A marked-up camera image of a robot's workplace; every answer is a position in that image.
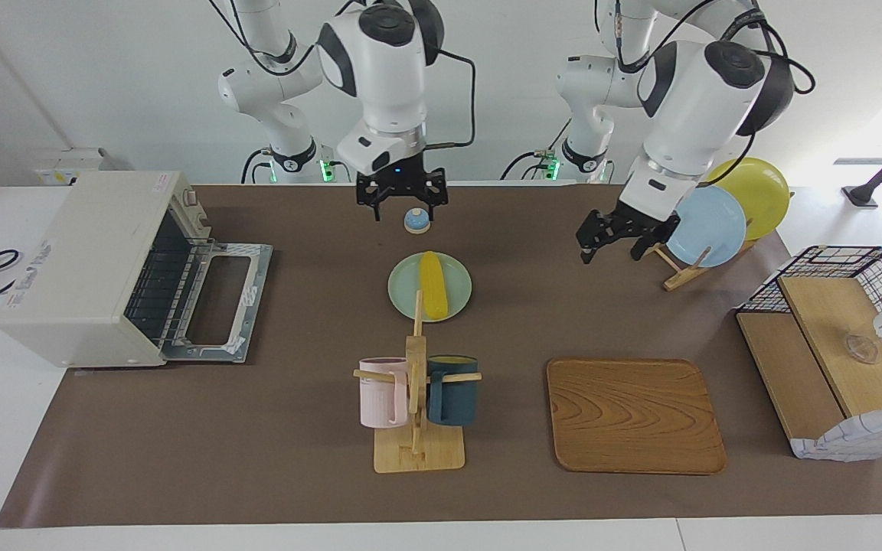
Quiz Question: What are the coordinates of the yellow corn cob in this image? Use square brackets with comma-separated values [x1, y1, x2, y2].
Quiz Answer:
[420, 251, 449, 321]

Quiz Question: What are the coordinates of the light green plate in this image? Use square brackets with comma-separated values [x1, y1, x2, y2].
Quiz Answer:
[387, 253, 472, 324]

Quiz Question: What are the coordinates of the beige toaster oven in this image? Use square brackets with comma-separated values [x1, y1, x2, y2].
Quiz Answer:
[0, 170, 273, 370]

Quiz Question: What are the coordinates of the wooden plate rack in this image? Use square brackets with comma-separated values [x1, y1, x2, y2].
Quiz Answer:
[652, 230, 756, 292]

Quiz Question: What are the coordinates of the light blue plate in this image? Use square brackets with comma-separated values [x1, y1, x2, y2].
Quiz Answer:
[667, 186, 748, 268]

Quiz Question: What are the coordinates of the yellow plate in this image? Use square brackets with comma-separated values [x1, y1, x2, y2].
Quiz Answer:
[705, 157, 791, 242]

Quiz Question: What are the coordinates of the wooden serving tray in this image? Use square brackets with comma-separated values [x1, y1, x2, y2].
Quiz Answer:
[547, 357, 727, 476]

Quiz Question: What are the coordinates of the pink mug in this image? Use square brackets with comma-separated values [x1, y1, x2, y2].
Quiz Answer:
[358, 357, 409, 429]

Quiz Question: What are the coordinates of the dark teal mug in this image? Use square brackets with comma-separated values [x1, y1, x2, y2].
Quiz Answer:
[426, 354, 480, 427]

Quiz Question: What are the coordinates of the wooden shelf box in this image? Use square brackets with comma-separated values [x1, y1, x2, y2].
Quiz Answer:
[737, 274, 882, 460]

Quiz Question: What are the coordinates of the brown table mat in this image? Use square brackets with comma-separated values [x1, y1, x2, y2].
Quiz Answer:
[0, 184, 882, 529]

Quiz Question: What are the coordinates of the small clear glass dish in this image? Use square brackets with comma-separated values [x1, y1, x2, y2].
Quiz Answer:
[843, 333, 880, 364]

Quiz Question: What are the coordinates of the wooden mug rack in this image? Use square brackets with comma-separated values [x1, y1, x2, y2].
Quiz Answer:
[353, 289, 482, 474]

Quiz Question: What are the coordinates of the white grid patterned cloth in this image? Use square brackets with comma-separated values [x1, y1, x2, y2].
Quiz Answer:
[789, 403, 882, 462]

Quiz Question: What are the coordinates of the white outlet box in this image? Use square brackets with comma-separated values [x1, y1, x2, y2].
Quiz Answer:
[34, 148, 116, 187]

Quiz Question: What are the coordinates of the black base cable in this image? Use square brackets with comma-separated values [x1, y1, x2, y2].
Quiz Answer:
[240, 148, 354, 184]
[501, 115, 560, 182]

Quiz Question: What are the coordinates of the black right arm gripper cable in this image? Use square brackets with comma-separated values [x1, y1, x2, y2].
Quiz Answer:
[207, 0, 477, 150]

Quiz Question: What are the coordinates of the black arm gripper cable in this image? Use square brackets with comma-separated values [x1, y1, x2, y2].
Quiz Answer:
[594, 0, 817, 165]
[207, 0, 477, 150]

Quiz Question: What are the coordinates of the black wire basket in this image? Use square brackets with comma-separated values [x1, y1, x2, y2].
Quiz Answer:
[736, 245, 882, 387]

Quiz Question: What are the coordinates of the black left arm gripper cable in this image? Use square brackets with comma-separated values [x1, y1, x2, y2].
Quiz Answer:
[594, 0, 817, 165]

